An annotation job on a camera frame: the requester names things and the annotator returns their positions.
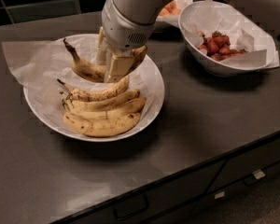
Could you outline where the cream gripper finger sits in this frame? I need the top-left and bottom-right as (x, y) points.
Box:
(96, 27), (108, 65)
(104, 49), (134, 83)

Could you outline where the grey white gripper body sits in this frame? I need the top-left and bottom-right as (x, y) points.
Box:
(102, 0), (155, 49)

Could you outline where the spotted banana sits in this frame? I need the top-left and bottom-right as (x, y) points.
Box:
(57, 76), (129, 102)
(63, 39), (147, 83)

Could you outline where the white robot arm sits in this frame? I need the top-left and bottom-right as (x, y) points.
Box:
(101, 0), (174, 83)

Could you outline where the yellow banana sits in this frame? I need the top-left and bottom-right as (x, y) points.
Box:
(63, 112), (141, 137)
(61, 89), (140, 111)
(62, 97), (147, 119)

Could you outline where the white bowl of apricots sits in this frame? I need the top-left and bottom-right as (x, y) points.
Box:
(153, 0), (194, 34)

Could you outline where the bottom yellow banana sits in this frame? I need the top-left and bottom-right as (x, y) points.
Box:
(63, 112), (141, 137)

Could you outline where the white banana bowl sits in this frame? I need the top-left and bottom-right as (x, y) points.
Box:
(22, 33), (166, 143)

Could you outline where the paper in apricot bowl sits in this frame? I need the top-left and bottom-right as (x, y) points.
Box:
(155, 0), (194, 28)

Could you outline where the paper in strawberry bowl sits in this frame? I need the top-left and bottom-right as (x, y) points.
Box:
(180, 0), (280, 70)

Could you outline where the white strawberry bowl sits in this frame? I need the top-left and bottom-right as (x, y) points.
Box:
(178, 0), (280, 78)

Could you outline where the orange apricots pile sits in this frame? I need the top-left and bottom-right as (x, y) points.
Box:
(159, 1), (181, 17)

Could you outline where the white paper under bananas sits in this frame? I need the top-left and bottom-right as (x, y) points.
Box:
(1, 35), (160, 133)

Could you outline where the red strawberries pile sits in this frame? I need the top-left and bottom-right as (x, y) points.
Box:
(198, 31), (247, 62)

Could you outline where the left dark drawer front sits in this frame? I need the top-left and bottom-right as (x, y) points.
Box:
(52, 159), (227, 224)

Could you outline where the dark drawer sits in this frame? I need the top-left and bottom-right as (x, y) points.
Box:
(52, 159), (227, 224)
(207, 139), (280, 203)

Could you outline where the right dark drawer front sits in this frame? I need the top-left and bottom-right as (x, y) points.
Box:
(207, 139), (280, 203)

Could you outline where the black left drawer handle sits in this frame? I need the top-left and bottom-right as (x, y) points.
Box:
(113, 194), (149, 221)

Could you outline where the black drawer handle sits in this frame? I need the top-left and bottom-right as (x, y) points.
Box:
(243, 170), (267, 187)
(113, 194), (149, 221)

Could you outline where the black right drawer handle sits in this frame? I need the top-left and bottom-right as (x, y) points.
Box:
(243, 170), (267, 187)

